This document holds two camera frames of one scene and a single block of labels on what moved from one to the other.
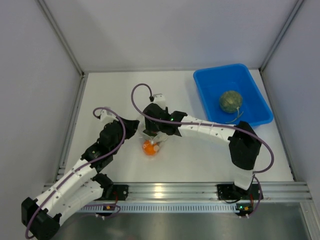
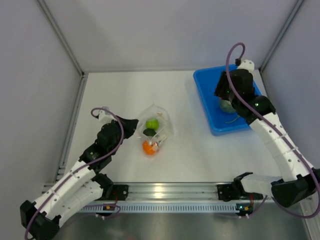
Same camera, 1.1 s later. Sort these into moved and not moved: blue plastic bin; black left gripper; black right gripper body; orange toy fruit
Moved: black right gripper body
Not moved: black left gripper; orange toy fruit; blue plastic bin
